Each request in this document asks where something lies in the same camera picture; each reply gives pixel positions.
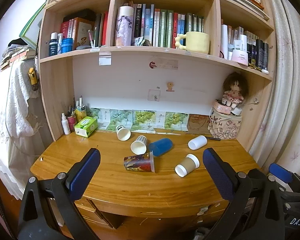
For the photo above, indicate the row of black bottles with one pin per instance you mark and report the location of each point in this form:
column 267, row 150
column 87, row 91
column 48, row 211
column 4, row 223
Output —
column 261, row 53

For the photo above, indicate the blue jar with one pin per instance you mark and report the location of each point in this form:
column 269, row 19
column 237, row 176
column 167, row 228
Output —
column 67, row 45

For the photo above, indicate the green framed board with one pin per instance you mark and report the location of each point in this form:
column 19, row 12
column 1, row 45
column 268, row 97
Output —
column 31, row 27

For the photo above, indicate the small picture sticker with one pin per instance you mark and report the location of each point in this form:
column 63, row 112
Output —
column 154, row 95

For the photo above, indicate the brown printed card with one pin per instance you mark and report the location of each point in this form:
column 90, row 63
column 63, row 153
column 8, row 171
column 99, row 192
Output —
column 198, row 123

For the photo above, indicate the blue plastic cup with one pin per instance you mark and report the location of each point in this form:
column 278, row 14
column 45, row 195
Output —
column 161, row 146

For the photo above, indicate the red sticker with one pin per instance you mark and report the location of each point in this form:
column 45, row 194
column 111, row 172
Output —
column 152, row 64

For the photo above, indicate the white checked paper cup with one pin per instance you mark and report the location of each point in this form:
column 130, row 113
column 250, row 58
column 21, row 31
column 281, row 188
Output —
column 139, row 145

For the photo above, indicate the pink white jar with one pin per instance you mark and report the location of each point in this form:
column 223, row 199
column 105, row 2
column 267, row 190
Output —
column 240, row 56

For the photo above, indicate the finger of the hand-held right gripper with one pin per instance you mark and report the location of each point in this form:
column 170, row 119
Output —
column 281, row 172

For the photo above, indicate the white lace cloth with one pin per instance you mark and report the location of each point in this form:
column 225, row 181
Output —
column 10, row 105

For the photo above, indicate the green leaf card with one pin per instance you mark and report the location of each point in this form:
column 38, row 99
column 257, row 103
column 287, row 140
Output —
column 143, row 118
column 175, row 120
column 120, row 117
column 96, row 115

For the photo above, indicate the brown-haired doll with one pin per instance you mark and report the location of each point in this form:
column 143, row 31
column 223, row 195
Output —
column 234, row 90

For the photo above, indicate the dark blue bottle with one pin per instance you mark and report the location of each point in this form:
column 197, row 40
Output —
column 53, row 45

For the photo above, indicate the purple white thermos bottle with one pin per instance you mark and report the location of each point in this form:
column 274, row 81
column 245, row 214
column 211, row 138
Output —
column 124, row 26

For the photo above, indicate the wooden desk drawer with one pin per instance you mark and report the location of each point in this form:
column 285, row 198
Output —
column 95, row 212

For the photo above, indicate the bear sticker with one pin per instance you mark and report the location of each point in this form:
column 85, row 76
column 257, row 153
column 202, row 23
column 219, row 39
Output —
column 169, row 86

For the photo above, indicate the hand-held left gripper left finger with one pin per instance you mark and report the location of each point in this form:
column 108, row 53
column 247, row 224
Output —
column 83, row 173

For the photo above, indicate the row of upright books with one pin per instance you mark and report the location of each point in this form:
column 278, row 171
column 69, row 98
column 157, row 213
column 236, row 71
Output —
column 165, row 27

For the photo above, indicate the yellow ceramic mug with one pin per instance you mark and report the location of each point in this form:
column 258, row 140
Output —
column 195, row 42

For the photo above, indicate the patterned fabric basket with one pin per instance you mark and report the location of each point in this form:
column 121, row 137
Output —
column 223, row 128

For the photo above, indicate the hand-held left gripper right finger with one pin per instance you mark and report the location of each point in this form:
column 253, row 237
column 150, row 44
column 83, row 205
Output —
column 218, row 177

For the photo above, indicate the white dark-label paper cup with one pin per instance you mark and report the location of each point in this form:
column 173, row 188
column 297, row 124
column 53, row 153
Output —
column 122, row 133

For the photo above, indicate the green pen box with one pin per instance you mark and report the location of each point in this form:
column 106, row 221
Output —
column 80, row 115

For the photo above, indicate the wooden desk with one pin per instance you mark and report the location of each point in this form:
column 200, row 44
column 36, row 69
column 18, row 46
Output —
column 152, row 192

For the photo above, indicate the red pen holder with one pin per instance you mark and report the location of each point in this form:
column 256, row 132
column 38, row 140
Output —
column 71, row 122

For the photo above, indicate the red printed paper cup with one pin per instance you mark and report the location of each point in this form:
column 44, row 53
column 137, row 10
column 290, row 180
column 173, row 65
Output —
column 139, row 163

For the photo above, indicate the small white bottle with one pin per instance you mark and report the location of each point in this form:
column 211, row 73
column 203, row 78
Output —
column 60, row 40

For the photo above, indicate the yellow toy car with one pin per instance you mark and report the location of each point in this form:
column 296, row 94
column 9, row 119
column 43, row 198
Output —
column 33, row 76

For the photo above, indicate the stack of flat books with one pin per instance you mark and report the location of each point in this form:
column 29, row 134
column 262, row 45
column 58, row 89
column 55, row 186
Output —
column 16, row 55

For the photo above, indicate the white floral curtain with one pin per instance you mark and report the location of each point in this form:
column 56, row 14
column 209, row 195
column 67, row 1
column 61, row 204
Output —
column 285, row 80

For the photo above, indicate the row of dark red books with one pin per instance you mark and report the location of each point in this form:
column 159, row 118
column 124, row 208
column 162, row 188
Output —
column 101, row 30

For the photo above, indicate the green tissue box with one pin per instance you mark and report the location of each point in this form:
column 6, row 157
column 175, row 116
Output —
column 86, row 126

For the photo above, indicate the white drawer knob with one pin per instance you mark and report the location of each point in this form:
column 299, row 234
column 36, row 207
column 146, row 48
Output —
column 203, row 209

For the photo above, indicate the white paper label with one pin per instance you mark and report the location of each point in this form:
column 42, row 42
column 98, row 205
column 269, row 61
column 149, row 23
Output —
column 105, row 58

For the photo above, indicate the black pen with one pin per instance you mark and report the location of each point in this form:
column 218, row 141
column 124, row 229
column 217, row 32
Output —
column 213, row 138

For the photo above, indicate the pink round box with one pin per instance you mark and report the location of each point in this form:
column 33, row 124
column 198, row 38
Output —
column 223, row 108

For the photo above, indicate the white spray bottle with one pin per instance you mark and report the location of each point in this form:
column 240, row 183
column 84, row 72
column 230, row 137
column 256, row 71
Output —
column 66, row 125

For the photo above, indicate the tall white bottle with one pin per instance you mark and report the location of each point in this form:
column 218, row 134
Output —
column 224, row 40

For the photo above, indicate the wooden bookshelf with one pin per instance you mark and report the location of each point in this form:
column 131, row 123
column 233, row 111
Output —
column 55, row 92

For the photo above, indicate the row of white cosmetic boxes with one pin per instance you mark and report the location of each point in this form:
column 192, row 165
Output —
column 240, row 35

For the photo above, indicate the brown paper cup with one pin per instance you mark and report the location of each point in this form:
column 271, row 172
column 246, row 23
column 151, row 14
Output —
column 187, row 165

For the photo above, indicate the red book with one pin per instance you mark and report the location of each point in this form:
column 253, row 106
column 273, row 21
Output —
column 65, row 30

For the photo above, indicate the books on left shelf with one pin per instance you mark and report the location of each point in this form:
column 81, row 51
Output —
column 83, row 33

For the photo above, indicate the plain white cup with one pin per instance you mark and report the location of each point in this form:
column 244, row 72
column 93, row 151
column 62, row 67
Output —
column 197, row 142

